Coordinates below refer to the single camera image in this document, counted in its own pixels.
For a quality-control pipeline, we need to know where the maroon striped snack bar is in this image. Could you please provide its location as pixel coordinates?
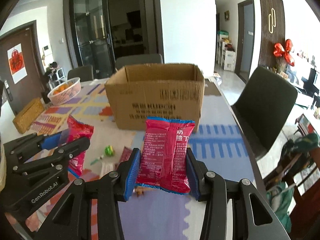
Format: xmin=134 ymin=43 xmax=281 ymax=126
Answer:
xmin=118 ymin=147 xmax=132 ymax=164

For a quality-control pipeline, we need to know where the red snack packet blue trim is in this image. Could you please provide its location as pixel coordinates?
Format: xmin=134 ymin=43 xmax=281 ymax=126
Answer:
xmin=136 ymin=116 xmax=195 ymax=195

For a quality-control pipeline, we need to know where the small green candy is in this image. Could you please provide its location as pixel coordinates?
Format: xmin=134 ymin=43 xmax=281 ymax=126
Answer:
xmin=104 ymin=145 xmax=114 ymax=157

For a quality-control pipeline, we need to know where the colourful patterned tablecloth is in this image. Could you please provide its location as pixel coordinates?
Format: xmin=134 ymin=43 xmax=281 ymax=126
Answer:
xmin=24 ymin=78 xmax=266 ymax=240

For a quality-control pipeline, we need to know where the pink plastic basket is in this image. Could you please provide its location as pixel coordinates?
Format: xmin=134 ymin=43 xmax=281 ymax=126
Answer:
xmin=48 ymin=77 xmax=81 ymax=106

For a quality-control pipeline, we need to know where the grey chair near basket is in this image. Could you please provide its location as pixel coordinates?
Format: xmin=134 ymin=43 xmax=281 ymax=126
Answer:
xmin=67 ymin=65 xmax=94 ymax=82

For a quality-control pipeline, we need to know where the brown cardboard box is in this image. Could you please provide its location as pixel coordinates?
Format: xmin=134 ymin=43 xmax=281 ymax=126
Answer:
xmin=105 ymin=63 xmax=205 ymax=130

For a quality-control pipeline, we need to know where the red paper door poster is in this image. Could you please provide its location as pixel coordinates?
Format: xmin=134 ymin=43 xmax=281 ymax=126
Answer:
xmin=7 ymin=43 xmax=28 ymax=84

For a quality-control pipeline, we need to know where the dark green dining chair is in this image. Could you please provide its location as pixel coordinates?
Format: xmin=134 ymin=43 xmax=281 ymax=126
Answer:
xmin=231 ymin=67 xmax=298 ymax=160

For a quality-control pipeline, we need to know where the grey chair behind box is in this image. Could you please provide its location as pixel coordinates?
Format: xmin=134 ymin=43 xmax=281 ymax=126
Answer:
xmin=115 ymin=54 xmax=163 ymax=70

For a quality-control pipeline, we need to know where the white storage shelf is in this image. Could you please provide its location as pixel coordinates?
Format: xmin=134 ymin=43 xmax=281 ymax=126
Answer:
xmin=216 ymin=30 xmax=235 ymax=72

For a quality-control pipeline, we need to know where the red bow decoration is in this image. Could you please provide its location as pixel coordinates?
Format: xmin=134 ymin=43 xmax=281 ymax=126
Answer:
xmin=273 ymin=39 xmax=295 ymax=67

